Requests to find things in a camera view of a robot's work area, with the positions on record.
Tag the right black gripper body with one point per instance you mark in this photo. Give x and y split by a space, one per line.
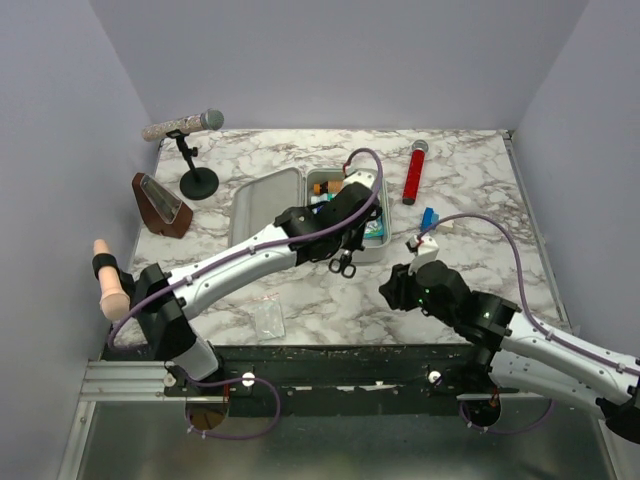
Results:
411 294

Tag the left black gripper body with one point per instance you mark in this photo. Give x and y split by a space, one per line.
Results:
350 240

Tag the white disinfectant bottle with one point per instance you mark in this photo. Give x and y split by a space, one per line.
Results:
318 199

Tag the grey medicine kit box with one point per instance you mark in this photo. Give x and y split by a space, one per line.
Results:
257 203

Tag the brown medicine bottle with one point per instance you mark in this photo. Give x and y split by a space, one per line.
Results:
327 187

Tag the black scissors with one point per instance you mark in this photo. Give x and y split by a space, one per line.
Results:
343 265

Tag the blue cotton swab bag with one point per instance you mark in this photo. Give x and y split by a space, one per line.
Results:
374 230

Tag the clear plastic zip bag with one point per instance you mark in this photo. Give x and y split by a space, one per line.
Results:
268 318

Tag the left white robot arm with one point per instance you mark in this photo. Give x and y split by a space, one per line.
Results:
165 303

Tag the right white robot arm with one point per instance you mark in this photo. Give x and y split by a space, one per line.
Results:
516 352

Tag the blue toy block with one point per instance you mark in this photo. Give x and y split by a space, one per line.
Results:
430 216

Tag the black microphone stand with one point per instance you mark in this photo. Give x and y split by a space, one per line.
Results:
197 183

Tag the brown metronome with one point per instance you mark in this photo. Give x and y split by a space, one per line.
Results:
162 212

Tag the red glitter microphone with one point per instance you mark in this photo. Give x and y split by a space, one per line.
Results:
419 150

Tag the pink toy microphone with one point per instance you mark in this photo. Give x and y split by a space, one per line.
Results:
114 302

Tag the black mounting base rail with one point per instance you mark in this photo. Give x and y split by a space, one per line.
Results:
257 381

